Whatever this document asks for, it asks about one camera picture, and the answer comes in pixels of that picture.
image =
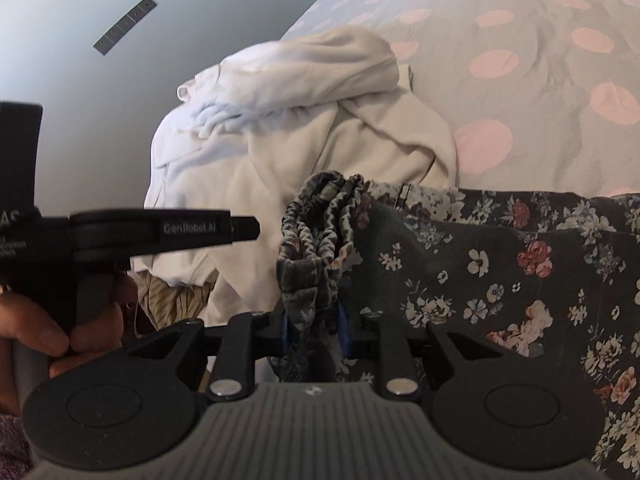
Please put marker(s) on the dark floral pants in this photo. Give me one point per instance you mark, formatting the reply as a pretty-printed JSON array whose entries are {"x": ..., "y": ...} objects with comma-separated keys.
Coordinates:
[{"x": 475, "y": 280}]

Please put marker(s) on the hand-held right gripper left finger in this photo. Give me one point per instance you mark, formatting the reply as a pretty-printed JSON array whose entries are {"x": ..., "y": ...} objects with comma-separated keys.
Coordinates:
[{"x": 285, "y": 332}]

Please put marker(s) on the striped beige cloth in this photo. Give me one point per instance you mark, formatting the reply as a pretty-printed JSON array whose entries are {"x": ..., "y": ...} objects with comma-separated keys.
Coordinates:
[{"x": 170, "y": 300}]

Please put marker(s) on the cream sweatshirt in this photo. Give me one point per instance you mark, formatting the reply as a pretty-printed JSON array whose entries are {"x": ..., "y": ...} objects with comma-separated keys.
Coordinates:
[{"x": 320, "y": 125}]

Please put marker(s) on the polka dot bed duvet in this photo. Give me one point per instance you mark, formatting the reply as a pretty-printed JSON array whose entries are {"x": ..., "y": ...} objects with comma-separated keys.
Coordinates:
[{"x": 525, "y": 75}]

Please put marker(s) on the grey wall strip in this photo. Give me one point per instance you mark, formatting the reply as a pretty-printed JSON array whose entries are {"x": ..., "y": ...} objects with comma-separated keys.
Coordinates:
[{"x": 125, "y": 25}]

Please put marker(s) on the white garment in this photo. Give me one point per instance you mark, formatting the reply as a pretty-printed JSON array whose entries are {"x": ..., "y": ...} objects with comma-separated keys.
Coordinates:
[{"x": 190, "y": 160}]

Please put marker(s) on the person's left hand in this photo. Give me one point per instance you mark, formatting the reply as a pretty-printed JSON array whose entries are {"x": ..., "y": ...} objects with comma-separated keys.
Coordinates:
[{"x": 35, "y": 330}]

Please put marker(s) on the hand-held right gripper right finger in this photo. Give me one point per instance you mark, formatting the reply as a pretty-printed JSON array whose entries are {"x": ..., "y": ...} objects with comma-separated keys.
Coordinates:
[{"x": 343, "y": 327}]

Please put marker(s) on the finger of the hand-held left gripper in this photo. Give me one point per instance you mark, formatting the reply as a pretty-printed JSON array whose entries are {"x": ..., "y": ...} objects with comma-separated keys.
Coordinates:
[{"x": 245, "y": 229}]

